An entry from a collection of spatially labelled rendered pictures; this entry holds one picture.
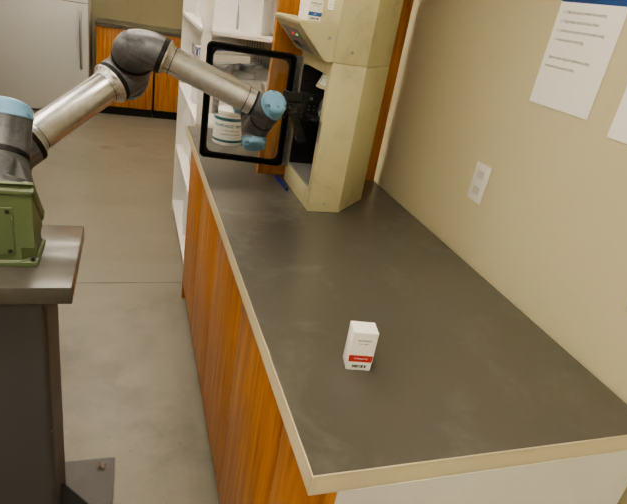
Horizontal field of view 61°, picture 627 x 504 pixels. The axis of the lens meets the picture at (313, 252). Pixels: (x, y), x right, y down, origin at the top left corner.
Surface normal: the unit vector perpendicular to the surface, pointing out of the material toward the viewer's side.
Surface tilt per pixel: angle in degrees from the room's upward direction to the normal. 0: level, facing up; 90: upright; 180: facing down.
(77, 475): 0
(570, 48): 90
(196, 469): 0
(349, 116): 90
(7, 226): 90
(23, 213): 90
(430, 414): 0
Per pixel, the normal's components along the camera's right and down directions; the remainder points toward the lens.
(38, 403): 0.28, 0.45
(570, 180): -0.94, -0.02
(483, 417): 0.16, -0.89
